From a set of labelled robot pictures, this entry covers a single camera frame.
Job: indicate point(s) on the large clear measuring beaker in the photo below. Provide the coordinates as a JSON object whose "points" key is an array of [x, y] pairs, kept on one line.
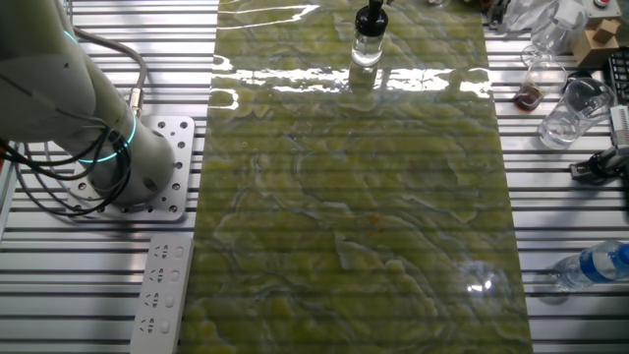
{"points": [[572, 118]]}

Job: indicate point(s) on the black jar lid with knob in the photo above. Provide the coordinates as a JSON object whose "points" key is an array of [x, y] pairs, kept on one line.
{"points": [[371, 27]]}

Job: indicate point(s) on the white power strip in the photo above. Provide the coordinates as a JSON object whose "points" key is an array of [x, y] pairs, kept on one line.
{"points": [[161, 295]]}

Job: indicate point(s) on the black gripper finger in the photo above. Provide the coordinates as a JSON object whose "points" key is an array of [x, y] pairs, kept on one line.
{"points": [[372, 6], [379, 6]]}

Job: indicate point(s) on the clear plastic bag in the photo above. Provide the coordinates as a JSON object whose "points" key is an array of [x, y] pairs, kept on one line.
{"points": [[522, 15]]}

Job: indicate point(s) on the emergency stop button box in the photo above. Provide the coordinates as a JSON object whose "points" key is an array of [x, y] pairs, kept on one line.
{"points": [[602, 7]]}

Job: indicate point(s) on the green marble pattern mat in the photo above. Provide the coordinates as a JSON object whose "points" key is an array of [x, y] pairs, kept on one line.
{"points": [[344, 221]]}

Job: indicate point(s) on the small glass with brown liquid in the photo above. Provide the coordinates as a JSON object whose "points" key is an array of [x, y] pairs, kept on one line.
{"points": [[531, 93]]}

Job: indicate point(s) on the wooden block puzzle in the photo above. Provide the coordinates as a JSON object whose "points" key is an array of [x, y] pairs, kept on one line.
{"points": [[594, 46]]}

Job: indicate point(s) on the silver finned camera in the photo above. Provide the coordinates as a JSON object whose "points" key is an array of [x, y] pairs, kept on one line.
{"points": [[620, 125]]}

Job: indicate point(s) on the black keyboard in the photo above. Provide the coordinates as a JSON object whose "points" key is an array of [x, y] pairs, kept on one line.
{"points": [[620, 74]]}

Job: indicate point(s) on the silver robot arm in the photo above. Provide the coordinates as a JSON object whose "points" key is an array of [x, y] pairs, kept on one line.
{"points": [[49, 83]]}

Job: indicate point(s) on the plastic water bottle blue label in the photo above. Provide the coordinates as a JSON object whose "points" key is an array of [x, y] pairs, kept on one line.
{"points": [[592, 265]]}

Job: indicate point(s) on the clear plastic cup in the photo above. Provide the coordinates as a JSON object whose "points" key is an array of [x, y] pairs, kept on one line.
{"points": [[560, 24]]}

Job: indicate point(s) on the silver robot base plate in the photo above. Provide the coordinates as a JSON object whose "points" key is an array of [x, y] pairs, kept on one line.
{"points": [[177, 162]]}

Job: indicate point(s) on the clear glass jar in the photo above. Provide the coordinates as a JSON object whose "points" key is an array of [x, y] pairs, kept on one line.
{"points": [[366, 49]]}

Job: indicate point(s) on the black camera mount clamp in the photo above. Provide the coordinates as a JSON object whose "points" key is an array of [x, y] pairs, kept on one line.
{"points": [[597, 166]]}

